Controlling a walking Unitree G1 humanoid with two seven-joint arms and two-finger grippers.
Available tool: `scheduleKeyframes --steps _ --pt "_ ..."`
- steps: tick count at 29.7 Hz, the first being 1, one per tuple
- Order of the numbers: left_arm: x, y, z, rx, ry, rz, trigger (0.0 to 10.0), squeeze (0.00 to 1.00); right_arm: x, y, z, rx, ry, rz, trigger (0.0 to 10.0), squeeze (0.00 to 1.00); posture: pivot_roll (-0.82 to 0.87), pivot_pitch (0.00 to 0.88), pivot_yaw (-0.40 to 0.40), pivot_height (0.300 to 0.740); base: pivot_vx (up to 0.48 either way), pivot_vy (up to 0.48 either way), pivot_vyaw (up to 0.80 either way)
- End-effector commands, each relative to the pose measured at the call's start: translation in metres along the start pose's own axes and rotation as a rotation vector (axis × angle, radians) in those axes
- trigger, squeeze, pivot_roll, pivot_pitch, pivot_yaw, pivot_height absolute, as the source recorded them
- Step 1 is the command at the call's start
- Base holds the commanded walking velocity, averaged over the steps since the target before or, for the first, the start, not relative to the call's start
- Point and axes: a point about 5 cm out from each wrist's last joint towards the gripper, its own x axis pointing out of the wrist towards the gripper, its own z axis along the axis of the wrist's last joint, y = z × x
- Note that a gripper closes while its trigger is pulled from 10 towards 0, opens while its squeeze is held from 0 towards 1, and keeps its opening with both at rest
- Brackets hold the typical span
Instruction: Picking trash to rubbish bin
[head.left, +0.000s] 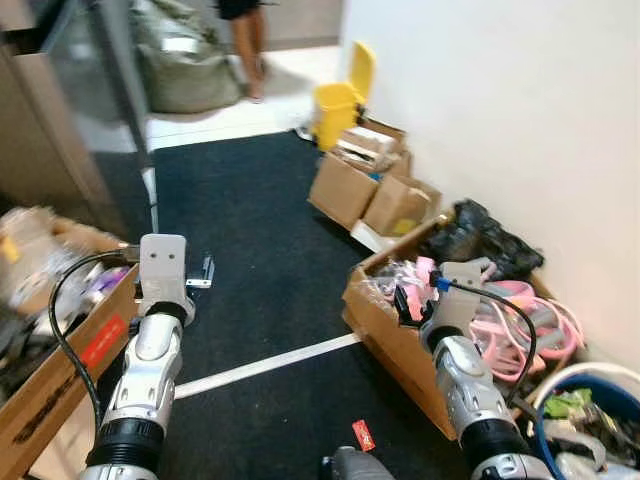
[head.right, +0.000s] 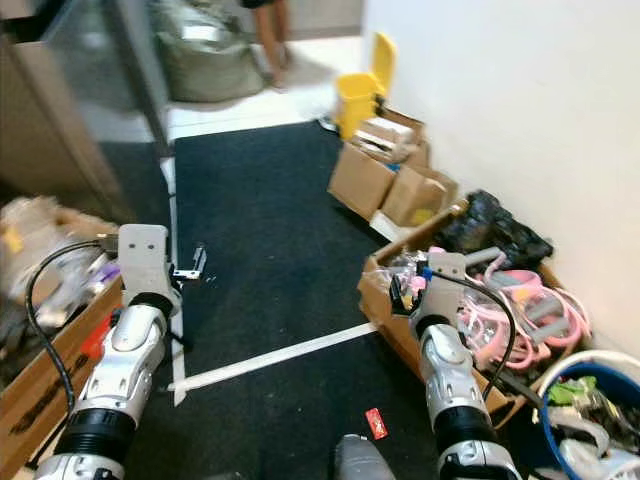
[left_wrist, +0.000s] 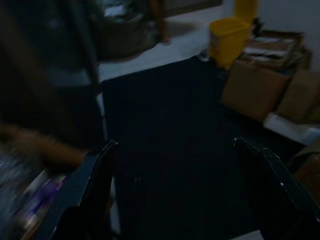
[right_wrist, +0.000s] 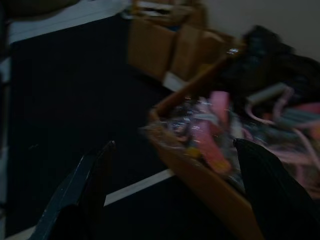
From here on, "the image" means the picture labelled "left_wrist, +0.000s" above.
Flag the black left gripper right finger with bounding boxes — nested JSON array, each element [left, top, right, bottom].
[[233, 136, 320, 240]]

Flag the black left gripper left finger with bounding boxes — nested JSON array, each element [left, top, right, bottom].
[[34, 139, 120, 240]]

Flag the white flat box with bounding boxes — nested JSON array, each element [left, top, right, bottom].
[[263, 112, 320, 146]]

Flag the plain brown cardboard box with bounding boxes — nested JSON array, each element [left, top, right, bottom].
[[274, 69, 320, 124]]

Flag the large closed cardboard box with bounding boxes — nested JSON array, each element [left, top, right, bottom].
[[221, 58, 292, 123]]

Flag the dark floor mat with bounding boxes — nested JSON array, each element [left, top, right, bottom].
[[99, 56, 303, 240]]

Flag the open cardboard box with papers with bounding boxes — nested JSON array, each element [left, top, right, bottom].
[[238, 29, 312, 75]]

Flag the yellow plastic bucket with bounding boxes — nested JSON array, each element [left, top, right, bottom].
[[208, 17, 251, 70]]

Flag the yellow upright panel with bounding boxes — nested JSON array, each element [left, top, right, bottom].
[[232, 0, 258, 24]]

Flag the person's bare leg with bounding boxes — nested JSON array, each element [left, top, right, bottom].
[[149, 0, 173, 46]]

